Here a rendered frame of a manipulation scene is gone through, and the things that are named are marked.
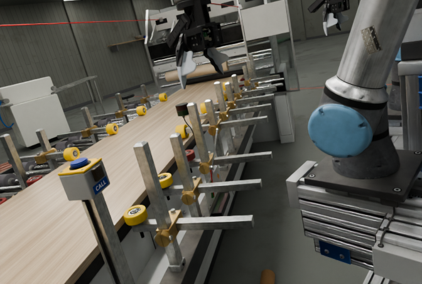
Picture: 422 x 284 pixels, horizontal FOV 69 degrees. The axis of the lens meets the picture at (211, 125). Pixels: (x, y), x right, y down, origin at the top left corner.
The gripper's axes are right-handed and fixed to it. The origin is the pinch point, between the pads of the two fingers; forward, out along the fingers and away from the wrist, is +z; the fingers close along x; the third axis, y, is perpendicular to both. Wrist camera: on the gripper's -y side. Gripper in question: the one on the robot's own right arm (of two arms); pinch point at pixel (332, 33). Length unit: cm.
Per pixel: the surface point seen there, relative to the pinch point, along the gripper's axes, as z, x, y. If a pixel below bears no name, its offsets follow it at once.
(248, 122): 37, -18, -42
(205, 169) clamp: 47, -54, -43
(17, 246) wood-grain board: 42, -130, -59
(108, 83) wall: 79, 441, -1071
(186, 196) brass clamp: 46, -76, -31
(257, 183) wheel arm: 46, -57, -11
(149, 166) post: 22, -95, -20
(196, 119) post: 23, -52, -44
